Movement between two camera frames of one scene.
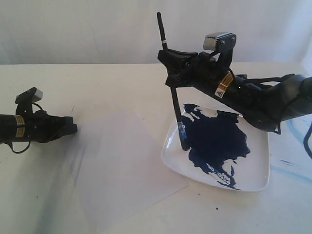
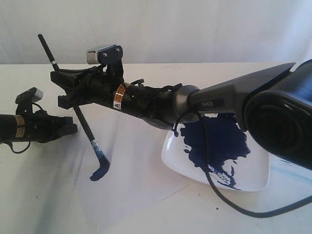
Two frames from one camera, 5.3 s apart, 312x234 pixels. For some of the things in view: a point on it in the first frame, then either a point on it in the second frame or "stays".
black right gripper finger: [178, 76] -> [67, 101]
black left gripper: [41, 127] stays
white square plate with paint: [224, 148] stays
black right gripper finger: [173, 58] -> [68, 79]
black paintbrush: [182, 126] -> [102, 173]
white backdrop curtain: [267, 32] stays
